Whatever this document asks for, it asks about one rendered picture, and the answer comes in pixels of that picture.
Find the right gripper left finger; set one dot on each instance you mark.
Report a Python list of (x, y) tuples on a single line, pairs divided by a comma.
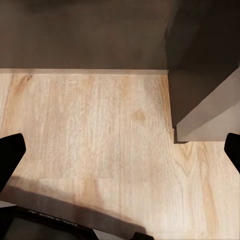
[(12, 150)]

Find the fridge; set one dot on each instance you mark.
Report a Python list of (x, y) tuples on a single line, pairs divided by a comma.
[(204, 89)]

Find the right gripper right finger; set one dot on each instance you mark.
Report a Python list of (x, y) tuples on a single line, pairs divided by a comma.
[(232, 149)]

